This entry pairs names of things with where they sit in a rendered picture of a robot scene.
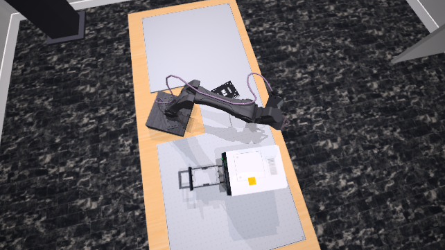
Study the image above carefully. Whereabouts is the white heat sealer housing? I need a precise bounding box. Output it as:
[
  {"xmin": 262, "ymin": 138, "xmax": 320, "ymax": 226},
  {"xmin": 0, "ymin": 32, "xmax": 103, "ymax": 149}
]
[{"xmin": 178, "ymin": 145, "xmax": 288, "ymax": 196}]

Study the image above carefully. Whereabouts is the white rectangular sheet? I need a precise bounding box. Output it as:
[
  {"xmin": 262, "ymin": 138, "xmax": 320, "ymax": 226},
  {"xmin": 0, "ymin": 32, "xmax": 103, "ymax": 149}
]
[{"xmin": 195, "ymin": 168, "xmax": 217, "ymax": 185}]

